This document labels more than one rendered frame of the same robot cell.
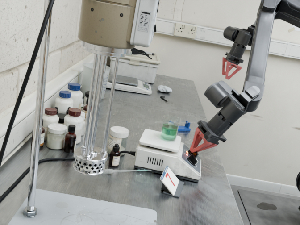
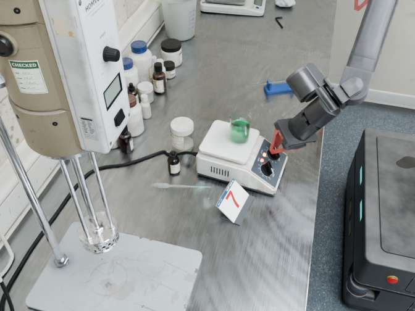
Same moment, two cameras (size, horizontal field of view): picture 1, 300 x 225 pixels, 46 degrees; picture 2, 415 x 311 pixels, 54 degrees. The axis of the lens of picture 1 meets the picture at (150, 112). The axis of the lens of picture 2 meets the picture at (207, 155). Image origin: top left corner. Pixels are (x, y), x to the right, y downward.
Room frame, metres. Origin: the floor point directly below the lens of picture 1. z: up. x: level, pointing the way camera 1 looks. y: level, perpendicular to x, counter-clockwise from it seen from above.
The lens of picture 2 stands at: (0.30, -0.18, 1.50)
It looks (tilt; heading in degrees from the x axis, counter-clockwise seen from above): 45 degrees down; 15
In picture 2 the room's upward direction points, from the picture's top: 1 degrees clockwise
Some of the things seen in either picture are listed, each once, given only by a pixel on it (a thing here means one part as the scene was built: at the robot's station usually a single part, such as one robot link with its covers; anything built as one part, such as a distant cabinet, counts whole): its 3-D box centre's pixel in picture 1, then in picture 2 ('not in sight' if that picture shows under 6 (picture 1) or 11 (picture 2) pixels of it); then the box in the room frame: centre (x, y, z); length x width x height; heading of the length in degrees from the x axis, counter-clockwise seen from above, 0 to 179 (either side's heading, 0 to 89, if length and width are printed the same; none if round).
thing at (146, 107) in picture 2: (81, 124); (145, 106); (1.13, 0.22, 0.79); 0.03 x 0.03 x 0.07
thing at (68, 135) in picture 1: (70, 138); (125, 137); (0.99, 0.22, 0.79); 0.03 x 0.03 x 0.08
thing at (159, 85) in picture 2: (88, 110); (159, 78); (1.26, 0.23, 0.80); 0.04 x 0.04 x 0.10
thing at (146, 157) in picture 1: (166, 154); (238, 156); (1.00, -0.07, 0.79); 0.22 x 0.13 x 0.08; 85
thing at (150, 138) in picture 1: (160, 139); (230, 140); (1.00, -0.05, 0.83); 0.12 x 0.12 x 0.01; 85
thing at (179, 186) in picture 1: (172, 181); (235, 201); (0.88, -0.10, 0.77); 0.09 x 0.06 x 0.04; 169
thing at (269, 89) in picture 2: (179, 125); (281, 84); (1.37, -0.13, 0.77); 0.10 x 0.03 x 0.04; 120
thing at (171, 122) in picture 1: (170, 128); (239, 128); (1.01, -0.07, 0.87); 0.06 x 0.05 x 0.08; 23
